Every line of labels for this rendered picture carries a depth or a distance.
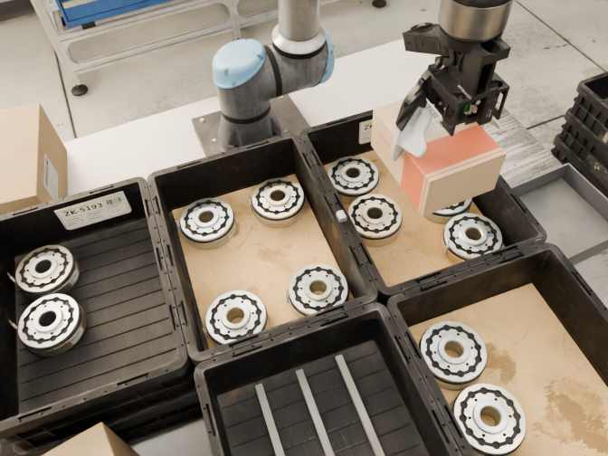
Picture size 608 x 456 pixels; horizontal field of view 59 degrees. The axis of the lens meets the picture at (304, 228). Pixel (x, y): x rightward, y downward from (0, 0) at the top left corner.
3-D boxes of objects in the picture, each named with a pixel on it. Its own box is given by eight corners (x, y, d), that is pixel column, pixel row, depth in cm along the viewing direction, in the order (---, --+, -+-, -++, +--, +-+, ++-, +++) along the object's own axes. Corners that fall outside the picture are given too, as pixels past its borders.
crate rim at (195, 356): (148, 182, 102) (145, 174, 100) (297, 139, 106) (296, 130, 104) (194, 371, 78) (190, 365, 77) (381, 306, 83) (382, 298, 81)
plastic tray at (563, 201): (561, 177, 124) (568, 162, 120) (626, 240, 113) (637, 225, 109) (463, 219, 118) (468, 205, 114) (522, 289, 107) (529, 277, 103)
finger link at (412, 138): (395, 180, 71) (438, 125, 66) (375, 151, 75) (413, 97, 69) (411, 182, 73) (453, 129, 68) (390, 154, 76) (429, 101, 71)
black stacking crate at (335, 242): (163, 213, 109) (147, 175, 100) (299, 173, 114) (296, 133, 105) (207, 393, 86) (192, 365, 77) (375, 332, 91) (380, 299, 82)
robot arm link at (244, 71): (212, 96, 125) (201, 43, 115) (265, 80, 128) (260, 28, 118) (228, 126, 118) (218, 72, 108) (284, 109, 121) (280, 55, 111)
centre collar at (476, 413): (466, 405, 78) (467, 404, 77) (497, 395, 79) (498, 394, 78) (481, 439, 75) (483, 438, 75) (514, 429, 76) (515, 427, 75)
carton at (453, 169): (370, 145, 85) (373, 109, 79) (436, 122, 87) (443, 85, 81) (422, 216, 76) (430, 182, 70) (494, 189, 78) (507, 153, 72)
